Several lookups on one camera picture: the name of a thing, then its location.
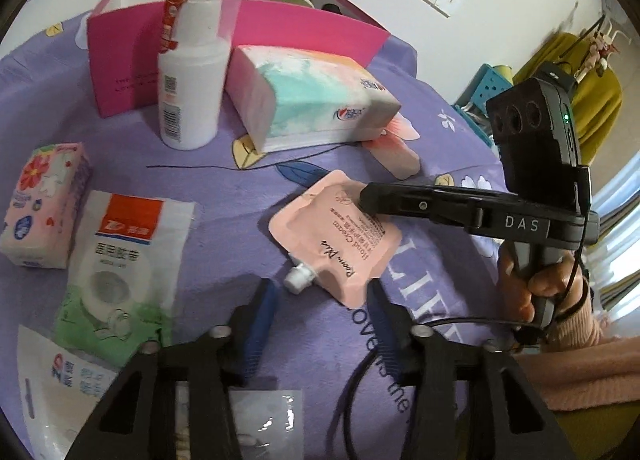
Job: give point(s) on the small floral tissue pack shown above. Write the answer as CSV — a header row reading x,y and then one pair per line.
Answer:
x,y
40,210

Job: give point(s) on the person's right hand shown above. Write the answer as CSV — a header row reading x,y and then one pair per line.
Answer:
x,y
512,295

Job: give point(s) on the medical tape packet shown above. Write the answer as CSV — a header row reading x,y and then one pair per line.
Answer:
x,y
120,260

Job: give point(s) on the pink hand cream pouch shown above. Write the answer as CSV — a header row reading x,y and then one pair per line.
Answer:
x,y
335,235

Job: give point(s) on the yellow coat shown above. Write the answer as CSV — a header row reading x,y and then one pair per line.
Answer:
x,y
595,100

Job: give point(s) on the person's right forearm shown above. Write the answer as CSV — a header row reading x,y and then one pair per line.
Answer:
x,y
590,360

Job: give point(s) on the white spray bottle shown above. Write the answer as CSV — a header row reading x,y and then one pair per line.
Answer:
x,y
190,90

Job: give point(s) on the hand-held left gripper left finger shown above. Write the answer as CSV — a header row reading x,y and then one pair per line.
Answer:
x,y
260,320

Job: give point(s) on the pink cardboard box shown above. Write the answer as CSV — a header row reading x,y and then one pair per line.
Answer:
x,y
125,55

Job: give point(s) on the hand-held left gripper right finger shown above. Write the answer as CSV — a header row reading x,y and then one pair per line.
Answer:
x,y
385,325

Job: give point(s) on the large pastel tissue pack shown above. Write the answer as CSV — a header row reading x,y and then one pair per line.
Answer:
x,y
310,95

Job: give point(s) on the cotton swab packet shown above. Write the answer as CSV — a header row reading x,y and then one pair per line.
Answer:
x,y
60,390

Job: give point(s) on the coat rack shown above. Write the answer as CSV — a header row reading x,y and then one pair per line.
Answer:
x,y
602,45

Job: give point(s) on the window curtain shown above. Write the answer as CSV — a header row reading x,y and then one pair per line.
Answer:
x,y
620,240

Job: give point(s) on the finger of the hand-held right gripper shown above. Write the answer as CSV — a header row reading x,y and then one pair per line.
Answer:
x,y
415,202

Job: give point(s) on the blue plastic rack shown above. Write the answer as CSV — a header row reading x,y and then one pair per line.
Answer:
x,y
485,85

